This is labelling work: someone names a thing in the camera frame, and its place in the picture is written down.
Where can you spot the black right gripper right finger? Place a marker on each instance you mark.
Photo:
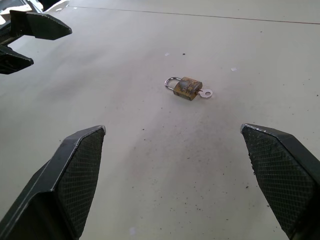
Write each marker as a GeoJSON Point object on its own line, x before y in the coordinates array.
{"type": "Point", "coordinates": [282, 172]}

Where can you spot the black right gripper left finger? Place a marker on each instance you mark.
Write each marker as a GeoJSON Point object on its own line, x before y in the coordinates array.
{"type": "Point", "coordinates": [62, 182]}

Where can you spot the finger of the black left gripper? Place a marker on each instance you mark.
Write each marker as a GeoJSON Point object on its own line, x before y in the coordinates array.
{"type": "Point", "coordinates": [42, 26]}
{"type": "Point", "coordinates": [12, 61]}

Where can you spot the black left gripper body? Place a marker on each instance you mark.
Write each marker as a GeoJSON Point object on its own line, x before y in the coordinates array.
{"type": "Point", "coordinates": [5, 35]}

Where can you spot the small silver key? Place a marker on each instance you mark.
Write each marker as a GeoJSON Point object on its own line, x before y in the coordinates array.
{"type": "Point", "coordinates": [206, 93]}

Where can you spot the worn brass padlock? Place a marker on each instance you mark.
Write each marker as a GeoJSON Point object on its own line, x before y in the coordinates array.
{"type": "Point", "coordinates": [187, 88]}

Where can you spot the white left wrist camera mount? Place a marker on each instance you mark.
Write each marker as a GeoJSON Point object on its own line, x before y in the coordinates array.
{"type": "Point", "coordinates": [4, 18]}

